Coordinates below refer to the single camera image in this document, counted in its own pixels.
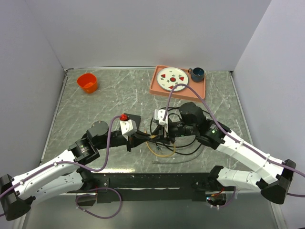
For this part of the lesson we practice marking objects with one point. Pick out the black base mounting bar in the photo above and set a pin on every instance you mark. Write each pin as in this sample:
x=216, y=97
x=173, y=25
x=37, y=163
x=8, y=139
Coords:
x=151, y=186

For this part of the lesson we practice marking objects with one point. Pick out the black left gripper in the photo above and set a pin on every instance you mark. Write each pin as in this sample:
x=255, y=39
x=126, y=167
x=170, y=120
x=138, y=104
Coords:
x=134, y=140

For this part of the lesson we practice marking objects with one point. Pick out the dark blue mug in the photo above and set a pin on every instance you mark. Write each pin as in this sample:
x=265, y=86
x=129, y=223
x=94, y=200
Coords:
x=197, y=74

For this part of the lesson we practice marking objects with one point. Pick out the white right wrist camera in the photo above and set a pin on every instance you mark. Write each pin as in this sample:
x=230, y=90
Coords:
x=161, y=119

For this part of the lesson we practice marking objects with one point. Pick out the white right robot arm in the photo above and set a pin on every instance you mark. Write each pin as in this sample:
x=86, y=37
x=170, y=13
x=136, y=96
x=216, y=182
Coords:
x=270, y=176

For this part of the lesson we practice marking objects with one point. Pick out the orange plastic cup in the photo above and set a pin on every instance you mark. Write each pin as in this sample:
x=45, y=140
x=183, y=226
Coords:
x=88, y=83

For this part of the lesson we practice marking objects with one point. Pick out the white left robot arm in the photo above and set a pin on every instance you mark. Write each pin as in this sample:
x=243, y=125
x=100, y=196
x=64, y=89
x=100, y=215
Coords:
x=69, y=171

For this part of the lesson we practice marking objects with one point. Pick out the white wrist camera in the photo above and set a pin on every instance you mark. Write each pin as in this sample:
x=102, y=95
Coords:
x=128, y=126
x=161, y=119

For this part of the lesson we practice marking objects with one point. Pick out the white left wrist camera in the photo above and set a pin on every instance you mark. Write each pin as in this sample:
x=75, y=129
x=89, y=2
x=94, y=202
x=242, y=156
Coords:
x=128, y=126

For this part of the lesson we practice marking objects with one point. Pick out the white strawberry pattern plate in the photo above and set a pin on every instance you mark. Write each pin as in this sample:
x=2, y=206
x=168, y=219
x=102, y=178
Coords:
x=168, y=77

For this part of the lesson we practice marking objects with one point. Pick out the black network switch box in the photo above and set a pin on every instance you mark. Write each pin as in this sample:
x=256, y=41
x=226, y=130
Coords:
x=135, y=118

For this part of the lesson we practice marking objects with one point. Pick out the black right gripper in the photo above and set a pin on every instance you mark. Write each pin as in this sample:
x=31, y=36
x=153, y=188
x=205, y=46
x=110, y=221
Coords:
x=160, y=136

